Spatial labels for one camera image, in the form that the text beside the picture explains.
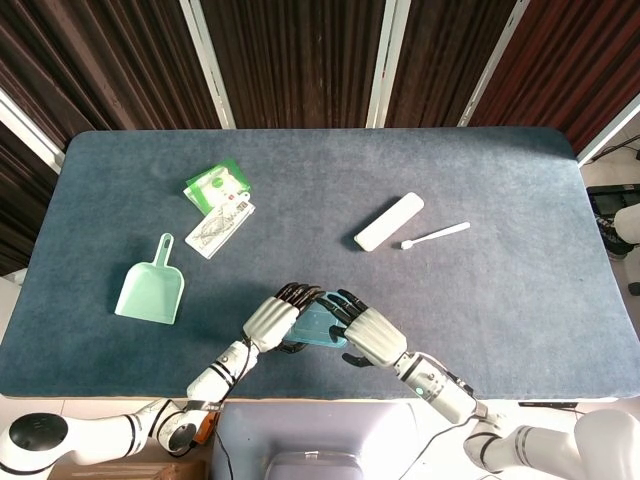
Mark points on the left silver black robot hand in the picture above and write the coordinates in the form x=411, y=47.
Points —
x=272, y=322

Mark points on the brown pleated screen panel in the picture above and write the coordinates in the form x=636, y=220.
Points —
x=300, y=60
x=22, y=210
x=575, y=60
x=100, y=60
x=440, y=55

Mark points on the white fish print packet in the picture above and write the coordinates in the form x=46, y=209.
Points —
x=220, y=230

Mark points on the white toothbrush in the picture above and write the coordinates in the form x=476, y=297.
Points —
x=440, y=234

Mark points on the blue container lid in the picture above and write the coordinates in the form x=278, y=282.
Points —
x=315, y=325

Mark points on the white screen frame post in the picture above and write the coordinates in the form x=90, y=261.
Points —
x=495, y=65
x=610, y=131
x=30, y=127
x=387, y=60
x=210, y=65

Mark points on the grey robot torso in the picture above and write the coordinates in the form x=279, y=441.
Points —
x=320, y=440

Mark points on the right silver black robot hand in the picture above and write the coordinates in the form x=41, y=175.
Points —
x=375, y=337

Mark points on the white toothbrush travel case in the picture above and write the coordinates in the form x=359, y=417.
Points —
x=390, y=222

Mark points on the blue velvet table cloth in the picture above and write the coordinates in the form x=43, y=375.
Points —
x=450, y=175

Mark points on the black equipment rack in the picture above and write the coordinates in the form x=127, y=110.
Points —
x=602, y=200

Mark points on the mint green plastic dustpan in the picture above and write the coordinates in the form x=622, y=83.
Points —
x=150, y=295

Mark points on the orange plastic part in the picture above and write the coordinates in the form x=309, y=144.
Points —
x=205, y=430

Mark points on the brown cardboard box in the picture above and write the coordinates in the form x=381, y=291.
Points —
x=125, y=471

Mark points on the green white snack packet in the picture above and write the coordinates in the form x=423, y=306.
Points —
x=215, y=185

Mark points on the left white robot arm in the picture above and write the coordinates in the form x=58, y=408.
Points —
x=210, y=380

